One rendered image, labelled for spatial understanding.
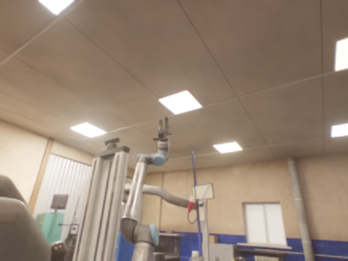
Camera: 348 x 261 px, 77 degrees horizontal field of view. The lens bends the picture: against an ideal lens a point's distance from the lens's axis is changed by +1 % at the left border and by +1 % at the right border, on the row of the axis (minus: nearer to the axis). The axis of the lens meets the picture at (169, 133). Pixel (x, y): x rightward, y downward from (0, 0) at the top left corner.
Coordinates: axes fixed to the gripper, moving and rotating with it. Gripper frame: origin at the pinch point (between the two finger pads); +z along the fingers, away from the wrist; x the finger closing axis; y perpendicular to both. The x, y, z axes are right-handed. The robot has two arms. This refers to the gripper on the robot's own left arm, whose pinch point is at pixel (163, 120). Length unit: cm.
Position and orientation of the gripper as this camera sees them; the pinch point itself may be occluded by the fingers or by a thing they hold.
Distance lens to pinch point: 177.3
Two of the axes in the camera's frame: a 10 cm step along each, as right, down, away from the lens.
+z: 0.1, -9.7, -2.4
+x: -3.3, 2.2, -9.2
